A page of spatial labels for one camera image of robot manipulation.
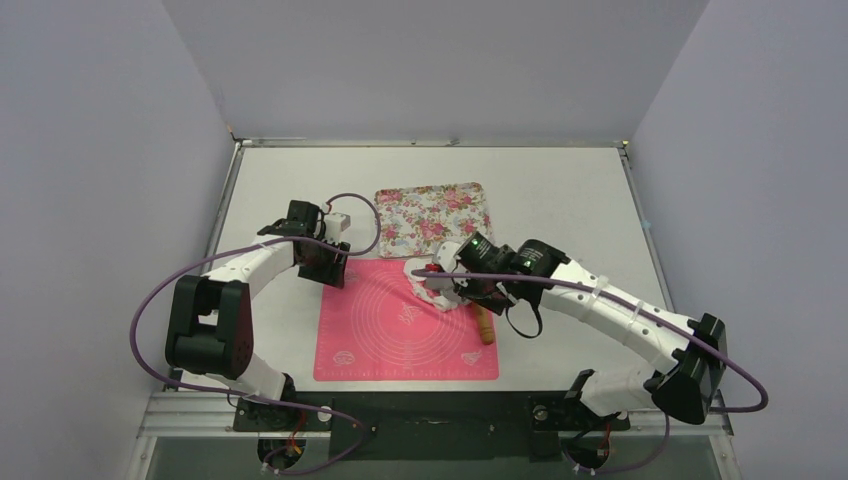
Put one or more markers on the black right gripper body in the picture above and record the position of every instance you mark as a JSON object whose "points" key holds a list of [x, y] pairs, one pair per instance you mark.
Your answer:
{"points": [[478, 291]]}

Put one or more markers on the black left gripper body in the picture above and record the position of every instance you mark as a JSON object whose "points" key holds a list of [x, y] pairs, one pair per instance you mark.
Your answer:
{"points": [[322, 266]]}

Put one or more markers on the white dough scrap strip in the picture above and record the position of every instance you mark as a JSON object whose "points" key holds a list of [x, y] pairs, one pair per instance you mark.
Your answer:
{"points": [[433, 298]]}

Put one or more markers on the white dough lump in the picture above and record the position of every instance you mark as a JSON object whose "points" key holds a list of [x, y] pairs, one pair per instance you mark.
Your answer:
{"points": [[412, 265]]}

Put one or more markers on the wooden rolling pin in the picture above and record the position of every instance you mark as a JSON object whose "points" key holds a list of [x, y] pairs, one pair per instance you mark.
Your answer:
{"points": [[484, 325]]}

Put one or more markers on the pink silicone baking mat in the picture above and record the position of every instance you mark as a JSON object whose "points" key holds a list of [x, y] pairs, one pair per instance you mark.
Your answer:
{"points": [[376, 329]]}

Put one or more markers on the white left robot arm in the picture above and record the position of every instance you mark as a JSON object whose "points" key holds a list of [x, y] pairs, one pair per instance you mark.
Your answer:
{"points": [[211, 328]]}

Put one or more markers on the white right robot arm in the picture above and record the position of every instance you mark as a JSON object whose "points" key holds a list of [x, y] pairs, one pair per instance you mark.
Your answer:
{"points": [[677, 376]]}

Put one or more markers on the floral rectangular tray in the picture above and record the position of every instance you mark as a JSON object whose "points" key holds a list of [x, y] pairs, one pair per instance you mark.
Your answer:
{"points": [[415, 220]]}

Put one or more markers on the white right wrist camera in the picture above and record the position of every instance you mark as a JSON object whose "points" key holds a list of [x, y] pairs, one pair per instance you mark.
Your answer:
{"points": [[446, 257]]}

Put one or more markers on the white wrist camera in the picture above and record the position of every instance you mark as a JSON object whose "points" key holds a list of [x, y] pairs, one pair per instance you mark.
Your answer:
{"points": [[332, 227], [446, 257]]}

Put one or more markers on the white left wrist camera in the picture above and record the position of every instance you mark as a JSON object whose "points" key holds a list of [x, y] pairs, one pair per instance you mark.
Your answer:
{"points": [[332, 227]]}

